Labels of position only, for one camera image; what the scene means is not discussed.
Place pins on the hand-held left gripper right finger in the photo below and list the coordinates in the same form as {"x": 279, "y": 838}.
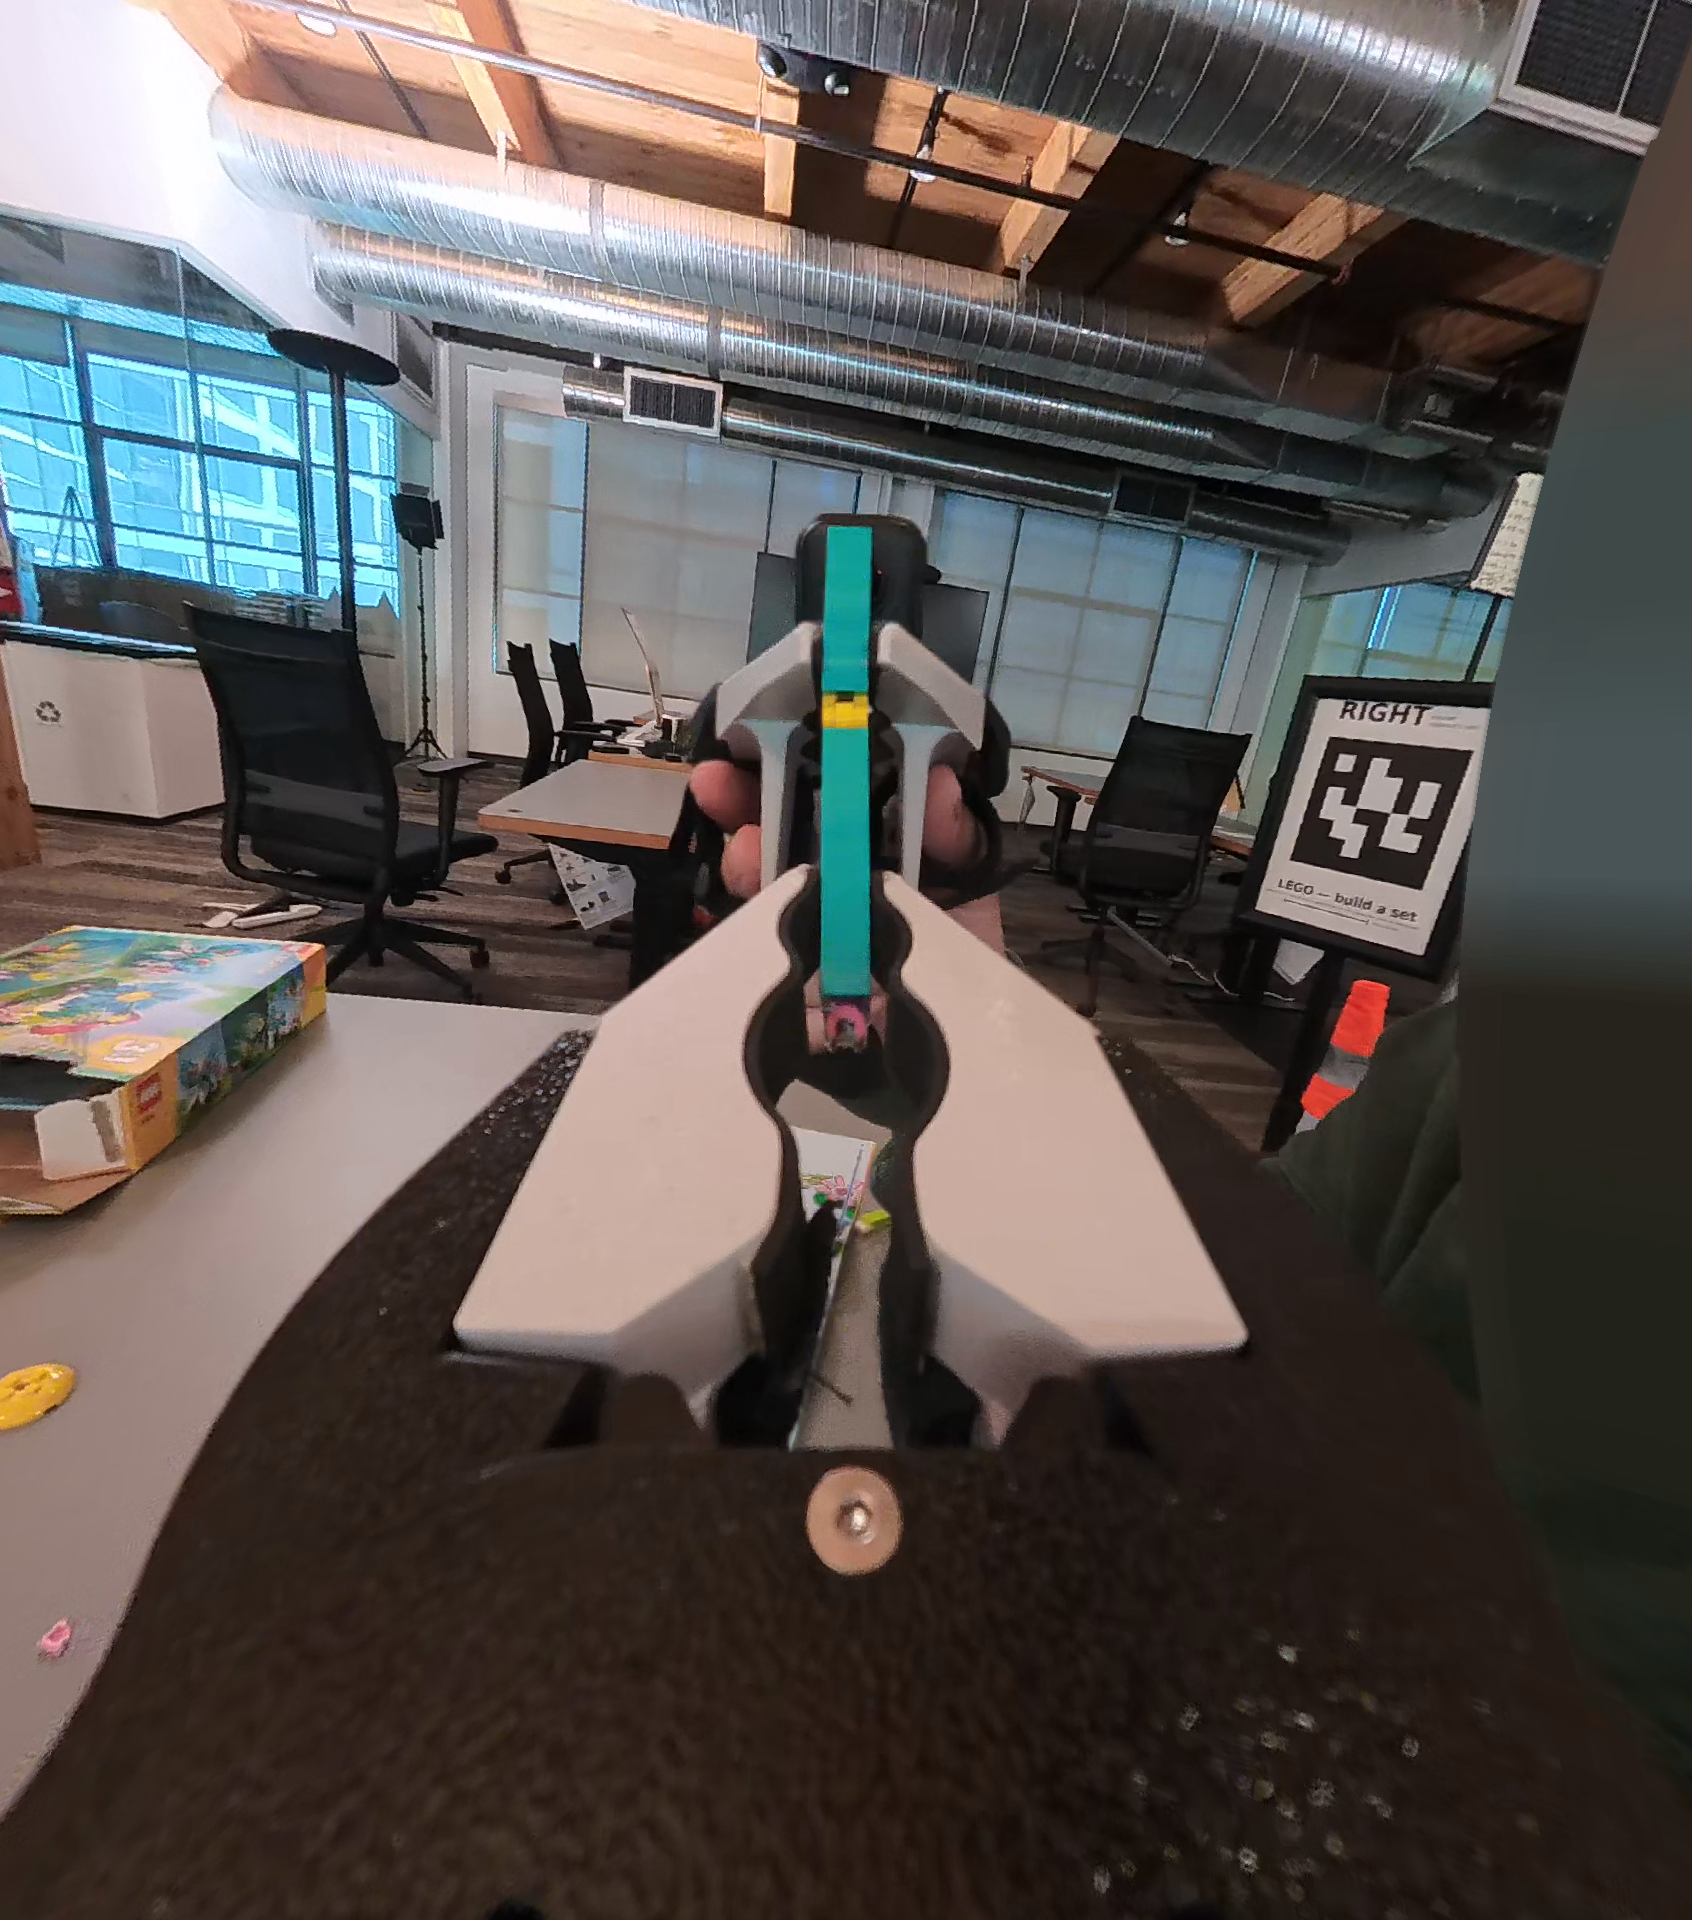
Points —
{"x": 1070, "y": 1186}

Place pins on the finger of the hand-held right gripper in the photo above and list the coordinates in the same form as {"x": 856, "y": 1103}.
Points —
{"x": 768, "y": 686}
{"x": 937, "y": 693}

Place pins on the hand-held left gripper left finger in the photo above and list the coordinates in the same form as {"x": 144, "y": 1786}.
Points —
{"x": 620, "y": 1168}

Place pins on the teal yellow lego assembly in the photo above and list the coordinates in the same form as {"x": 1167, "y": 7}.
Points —
{"x": 846, "y": 841}

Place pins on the lego instruction booklet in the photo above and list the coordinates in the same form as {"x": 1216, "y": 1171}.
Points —
{"x": 834, "y": 1186}

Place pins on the colourful lego box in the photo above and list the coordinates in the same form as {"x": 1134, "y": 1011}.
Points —
{"x": 111, "y": 1004}

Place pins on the yellow round lego piece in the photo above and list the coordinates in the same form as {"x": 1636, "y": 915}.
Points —
{"x": 26, "y": 1393}

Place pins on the small pink lego piece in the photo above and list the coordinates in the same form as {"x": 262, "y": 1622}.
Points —
{"x": 52, "y": 1635}

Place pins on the person's right hand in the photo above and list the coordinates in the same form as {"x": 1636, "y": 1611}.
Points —
{"x": 956, "y": 822}

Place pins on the black computer monitor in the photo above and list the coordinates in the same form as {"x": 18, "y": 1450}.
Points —
{"x": 961, "y": 643}

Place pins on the wooden top office desk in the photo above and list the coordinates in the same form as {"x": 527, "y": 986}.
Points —
{"x": 590, "y": 802}

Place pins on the black mesh office chair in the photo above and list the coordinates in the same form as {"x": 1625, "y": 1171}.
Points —
{"x": 1168, "y": 811}
{"x": 284, "y": 750}

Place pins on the paper sheet on floor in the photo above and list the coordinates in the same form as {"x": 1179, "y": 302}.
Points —
{"x": 590, "y": 885}

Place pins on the white air vent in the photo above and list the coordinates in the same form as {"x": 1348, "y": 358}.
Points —
{"x": 669, "y": 402}

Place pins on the orange traffic cone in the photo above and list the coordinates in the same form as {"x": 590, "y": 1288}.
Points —
{"x": 1349, "y": 1051}

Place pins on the person's dark green clothing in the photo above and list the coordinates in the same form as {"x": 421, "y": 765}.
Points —
{"x": 1385, "y": 1199}

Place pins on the black speaker on tripod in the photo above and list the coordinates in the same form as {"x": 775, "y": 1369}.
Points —
{"x": 418, "y": 520}

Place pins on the black framed tag sign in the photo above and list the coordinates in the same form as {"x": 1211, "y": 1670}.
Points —
{"x": 1385, "y": 811}

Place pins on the white recycling cabinet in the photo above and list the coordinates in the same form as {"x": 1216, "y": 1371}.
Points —
{"x": 111, "y": 727}

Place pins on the silver air duct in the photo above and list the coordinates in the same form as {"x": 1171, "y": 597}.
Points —
{"x": 786, "y": 322}
{"x": 561, "y": 196}
{"x": 1160, "y": 92}

